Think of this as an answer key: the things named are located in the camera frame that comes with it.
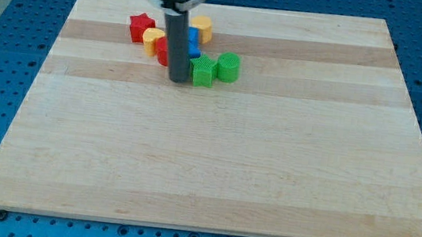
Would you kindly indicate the yellow heart block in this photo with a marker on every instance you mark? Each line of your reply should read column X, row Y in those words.
column 150, row 37

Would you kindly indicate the green star block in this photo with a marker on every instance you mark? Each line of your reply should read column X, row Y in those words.
column 204, row 70

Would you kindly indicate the yellow hexagon block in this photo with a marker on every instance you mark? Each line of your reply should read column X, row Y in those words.
column 204, row 25

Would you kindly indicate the blue block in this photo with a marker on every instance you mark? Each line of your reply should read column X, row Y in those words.
column 193, row 43

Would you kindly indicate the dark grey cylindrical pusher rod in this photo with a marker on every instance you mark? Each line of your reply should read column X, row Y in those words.
column 176, row 30

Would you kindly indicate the red block behind rod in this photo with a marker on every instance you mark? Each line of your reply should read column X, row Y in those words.
column 161, row 51

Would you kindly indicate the light wooden board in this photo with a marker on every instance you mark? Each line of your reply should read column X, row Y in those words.
column 316, row 138

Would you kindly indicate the green cylinder block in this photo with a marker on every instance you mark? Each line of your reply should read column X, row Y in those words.
column 229, row 67

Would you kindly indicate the red star block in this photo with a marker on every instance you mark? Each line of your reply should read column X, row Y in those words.
column 138, row 26

